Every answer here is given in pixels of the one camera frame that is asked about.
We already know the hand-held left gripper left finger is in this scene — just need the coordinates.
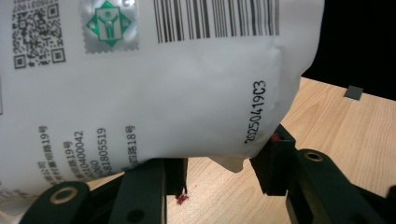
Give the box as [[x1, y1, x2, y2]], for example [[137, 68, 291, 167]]
[[108, 158, 190, 224]]

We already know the white and blue pouch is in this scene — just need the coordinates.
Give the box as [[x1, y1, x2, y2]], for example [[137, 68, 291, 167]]
[[0, 0, 326, 218]]

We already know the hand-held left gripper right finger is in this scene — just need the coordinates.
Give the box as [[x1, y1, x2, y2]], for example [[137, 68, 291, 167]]
[[248, 124, 396, 224]]

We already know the small grey block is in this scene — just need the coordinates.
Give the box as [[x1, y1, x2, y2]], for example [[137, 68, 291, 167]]
[[344, 85, 364, 102]]

